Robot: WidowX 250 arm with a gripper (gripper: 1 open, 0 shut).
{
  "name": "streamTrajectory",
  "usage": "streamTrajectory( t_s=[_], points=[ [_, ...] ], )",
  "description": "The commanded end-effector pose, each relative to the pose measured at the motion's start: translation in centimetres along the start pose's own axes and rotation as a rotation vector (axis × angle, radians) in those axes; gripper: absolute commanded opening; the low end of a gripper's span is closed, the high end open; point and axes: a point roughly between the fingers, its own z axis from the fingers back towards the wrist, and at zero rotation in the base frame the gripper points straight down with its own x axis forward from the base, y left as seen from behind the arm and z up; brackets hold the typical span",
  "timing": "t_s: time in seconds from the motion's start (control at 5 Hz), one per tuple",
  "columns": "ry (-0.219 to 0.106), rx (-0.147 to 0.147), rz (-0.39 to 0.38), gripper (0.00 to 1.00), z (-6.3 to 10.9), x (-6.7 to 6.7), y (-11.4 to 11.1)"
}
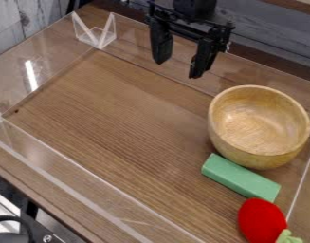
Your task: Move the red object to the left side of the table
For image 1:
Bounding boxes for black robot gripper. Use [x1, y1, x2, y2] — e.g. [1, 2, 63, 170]
[146, 0, 235, 79]

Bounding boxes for red plush strawberry toy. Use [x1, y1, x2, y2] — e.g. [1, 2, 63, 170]
[238, 198, 303, 243]

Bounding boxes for clear acrylic tray walls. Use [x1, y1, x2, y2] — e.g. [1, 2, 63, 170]
[0, 7, 310, 243]

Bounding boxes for light wooden bowl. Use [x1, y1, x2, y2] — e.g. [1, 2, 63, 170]
[207, 84, 310, 170]

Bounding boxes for green rectangular block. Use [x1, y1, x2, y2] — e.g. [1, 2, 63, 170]
[200, 153, 280, 202]

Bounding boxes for clear acrylic corner bracket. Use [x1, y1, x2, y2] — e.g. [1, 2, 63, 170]
[70, 12, 115, 49]

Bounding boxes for black metal table frame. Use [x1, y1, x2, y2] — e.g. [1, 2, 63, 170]
[19, 200, 83, 243]

